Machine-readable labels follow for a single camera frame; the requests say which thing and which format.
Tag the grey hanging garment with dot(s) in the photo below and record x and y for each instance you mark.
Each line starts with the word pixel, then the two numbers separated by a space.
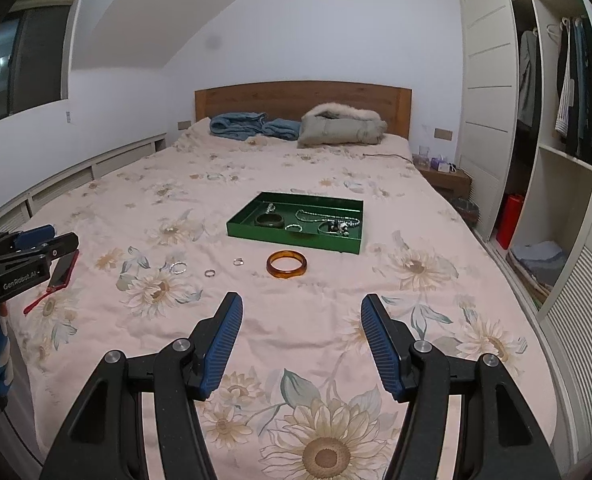
pixel 526 80

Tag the window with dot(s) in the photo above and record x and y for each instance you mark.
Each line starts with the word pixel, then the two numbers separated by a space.
pixel 31 55

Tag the green rectangular tray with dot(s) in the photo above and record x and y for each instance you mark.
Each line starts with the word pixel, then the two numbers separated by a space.
pixel 276 240

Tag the striped hanging garment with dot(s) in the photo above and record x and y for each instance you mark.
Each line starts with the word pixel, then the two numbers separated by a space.
pixel 563 95

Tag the thin silver bangle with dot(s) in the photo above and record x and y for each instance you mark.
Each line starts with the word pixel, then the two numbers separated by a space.
pixel 320 228

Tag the amber bangle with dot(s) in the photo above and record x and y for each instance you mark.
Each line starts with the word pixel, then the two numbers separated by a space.
pixel 286 275

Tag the grey jacket with fur hood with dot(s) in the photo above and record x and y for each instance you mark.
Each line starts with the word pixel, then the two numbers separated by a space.
pixel 341 127

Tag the tissue box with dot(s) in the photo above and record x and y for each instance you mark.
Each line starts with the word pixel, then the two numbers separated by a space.
pixel 438 164

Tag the wooden nightstand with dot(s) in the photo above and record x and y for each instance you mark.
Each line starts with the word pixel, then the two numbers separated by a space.
pixel 448 180

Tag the large blue folded garment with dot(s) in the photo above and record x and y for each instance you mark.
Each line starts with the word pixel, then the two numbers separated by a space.
pixel 236 125

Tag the small blue folded garment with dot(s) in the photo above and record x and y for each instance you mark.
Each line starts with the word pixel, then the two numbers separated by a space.
pixel 282 130

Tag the red cylinder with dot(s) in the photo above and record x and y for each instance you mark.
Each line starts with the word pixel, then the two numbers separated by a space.
pixel 510 222

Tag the floral bedsheet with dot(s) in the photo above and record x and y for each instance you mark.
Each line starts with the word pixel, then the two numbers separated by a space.
pixel 301 325

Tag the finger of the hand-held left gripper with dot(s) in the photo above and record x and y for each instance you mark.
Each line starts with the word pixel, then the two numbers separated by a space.
pixel 33 237
pixel 63 247

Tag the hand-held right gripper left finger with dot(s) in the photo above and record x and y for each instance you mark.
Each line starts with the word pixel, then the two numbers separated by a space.
pixel 221 345

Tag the clear drinking glass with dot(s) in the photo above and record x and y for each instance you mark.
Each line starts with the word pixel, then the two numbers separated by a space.
pixel 424 156

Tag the dark brown bangle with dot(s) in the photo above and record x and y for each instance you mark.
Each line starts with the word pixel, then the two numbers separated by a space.
pixel 271 225

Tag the pile of folded clothes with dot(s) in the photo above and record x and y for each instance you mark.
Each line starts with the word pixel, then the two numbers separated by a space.
pixel 536 267

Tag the dark hanging garments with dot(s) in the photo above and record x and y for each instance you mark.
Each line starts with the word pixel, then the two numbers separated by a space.
pixel 587 90

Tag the beige wall socket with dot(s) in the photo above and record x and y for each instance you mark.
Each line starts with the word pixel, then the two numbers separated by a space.
pixel 443 134
pixel 184 124

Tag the dark waste basket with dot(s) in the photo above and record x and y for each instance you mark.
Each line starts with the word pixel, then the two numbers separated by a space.
pixel 465 210

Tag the white wardrobe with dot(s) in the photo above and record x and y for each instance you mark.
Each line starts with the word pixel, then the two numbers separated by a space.
pixel 486 85

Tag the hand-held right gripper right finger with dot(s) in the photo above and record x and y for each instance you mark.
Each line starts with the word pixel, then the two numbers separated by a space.
pixel 383 347

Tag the wooden headboard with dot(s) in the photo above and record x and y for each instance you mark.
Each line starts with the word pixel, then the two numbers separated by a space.
pixel 301 97

